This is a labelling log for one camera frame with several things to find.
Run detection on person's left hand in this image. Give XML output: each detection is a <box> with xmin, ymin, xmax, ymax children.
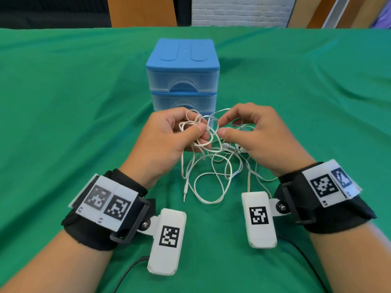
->
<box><xmin>119</xmin><ymin>107</ymin><xmax>213</xmax><ymax>190</ymax></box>

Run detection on person's right hand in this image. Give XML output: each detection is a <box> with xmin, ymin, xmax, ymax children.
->
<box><xmin>217</xmin><ymin>103</ymin><xmax>317</xmax><ymax>177</ymax></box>

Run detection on white earphone cables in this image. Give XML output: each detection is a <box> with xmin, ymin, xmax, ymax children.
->
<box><xmin>178</xmin><ymin>108</ymin><xmax>256</xmax><ymax>205</ymax></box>

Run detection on cream beige earphones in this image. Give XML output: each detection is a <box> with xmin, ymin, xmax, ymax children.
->
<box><xmin>244</xmin><ymin>158</ymin><xmax>279</xmax><ymax>196</ymax></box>

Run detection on blue plastic mini drawer unit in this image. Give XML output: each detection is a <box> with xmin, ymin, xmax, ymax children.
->
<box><xmin>145</xmin><ymin>38</ymin><xmax>220</xmax><ymax>118</ymax></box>

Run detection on person's left forearm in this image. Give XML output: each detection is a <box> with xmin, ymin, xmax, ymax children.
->
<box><xmin>0</xmin><ymin>230</ymin><xmax>114</xmax><ymax>293</ymax></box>

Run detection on person's right forearm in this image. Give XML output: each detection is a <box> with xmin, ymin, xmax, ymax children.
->
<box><xmin>309</xmin><ymin>222</ymin><xmax>391</xmax><ymax>293</ymax></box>

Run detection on white right marker tag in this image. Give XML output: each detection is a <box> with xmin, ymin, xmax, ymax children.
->
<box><xmin>301</xmin><ymin>159</ymin><xmax>362</xmax><ymax>208</ymax></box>

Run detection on white marker tag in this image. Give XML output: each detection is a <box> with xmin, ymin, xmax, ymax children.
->
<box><xmin>68</xmin><ymin>173</ymin><xmax>140</xmax><ymax>232</ymax></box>
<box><xmin>301</xmin><ymin>159</ymin><xmax>362</xmax><ymax>208</ymax></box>

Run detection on white left marker tag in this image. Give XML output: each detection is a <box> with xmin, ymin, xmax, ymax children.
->
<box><xmin>68</xmin><ymin>173</ymin><xmax>140</xmax><ymax>232</ymax></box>

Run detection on green tablecloth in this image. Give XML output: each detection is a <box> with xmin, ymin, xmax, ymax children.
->
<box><xmin>0</xmin><ymin>26</ymin><xmax>391</xmax><ymax>293</ymax></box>

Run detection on tan wooden board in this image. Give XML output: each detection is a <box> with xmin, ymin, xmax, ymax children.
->
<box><xmin>287</xmin><ymin>0</ymin><xmax>324</xmax><ymax>29</ymax></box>
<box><xmin>336</xmin><ymin>0</ymin><xmax>389</xmax><ymax>29</ymax></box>

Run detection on wide orange wooden panel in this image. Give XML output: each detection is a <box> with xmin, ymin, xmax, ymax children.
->
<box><xmin>106</xmin><ymin>0</ymin><xmax>178</xmax><ymax>28</ymax></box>

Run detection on black sofa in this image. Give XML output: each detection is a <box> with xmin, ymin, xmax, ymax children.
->
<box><xmin>0</xmin><ymin>0</ymin><xmax>112</xmax><ymax>29</ymax></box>

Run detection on purple cloth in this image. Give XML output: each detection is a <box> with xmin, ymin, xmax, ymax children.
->
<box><xmin>369</xmin><ymin>1</ymin><xmax>391</xmax><ymax>29</ymax></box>

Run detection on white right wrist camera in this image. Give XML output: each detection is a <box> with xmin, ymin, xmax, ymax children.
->
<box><xmin>241</xmin><ymin>191</ymin><xmax>289</xmax><ymax>249</ymax></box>

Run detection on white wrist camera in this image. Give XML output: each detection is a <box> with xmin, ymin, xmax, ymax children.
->
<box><xmin>241</xmin><ymin>191</ymin><xmax>289</xmax><ymax>249</ymax></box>
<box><xmin>136</xmin><ymin>208</ymin><xmax>187</xmax><ymax>277</ymax></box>

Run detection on black right wrist strap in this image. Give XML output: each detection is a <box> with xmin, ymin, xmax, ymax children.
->
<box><xmin>273</xmin><ymin>161</ymin><xmax>377</xmax><ymax>234</ymax></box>

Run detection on black wrist strap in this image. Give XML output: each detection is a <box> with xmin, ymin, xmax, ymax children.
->
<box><xmin>61</xmin><ymin>168</ymin><xmax>156</xmax><ymax>251</ymax></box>
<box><xmin>273</xmin><ymin>161</ymin><xmax>377</xmax><ymax>234</ymax></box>

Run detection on black right camera cable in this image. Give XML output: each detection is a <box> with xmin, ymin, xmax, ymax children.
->
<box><xmin>276</xmin><ymin>236</ymin><xmax>329</xmax><ymax>293</ymax></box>

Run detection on black camera cable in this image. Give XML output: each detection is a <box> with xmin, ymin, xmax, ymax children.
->
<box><xmin>112</xmin><ymin>255</ymin><xmax>150</xmax><ymax>293</ymax></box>
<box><xmin>276</xmin><ymin>236</ymin><xmax>329</xmax><ymax>293</ymax></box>

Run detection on black left wrist strap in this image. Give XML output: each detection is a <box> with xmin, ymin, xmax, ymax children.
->
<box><xmin>61</xmin><ymin>168</ymin><xmax>156</xmax><ymax>251</ymax></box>

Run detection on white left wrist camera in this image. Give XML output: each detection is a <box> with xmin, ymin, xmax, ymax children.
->
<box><xmin>136</xmin><ymin>208</ymin><xmax>187</xmax><ymax>277</ymax></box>

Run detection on black left camera cable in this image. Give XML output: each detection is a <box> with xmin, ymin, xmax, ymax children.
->
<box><xmin>112</xmin><ymin>255</ymin><xmax>150</xmax><ymax>293</ymax></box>

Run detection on white metal frame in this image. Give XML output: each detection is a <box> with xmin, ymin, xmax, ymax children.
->
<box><xmin>321</xmin><ymin>0</ymin><xmax>352</xmax><ymax>29</ymax></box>

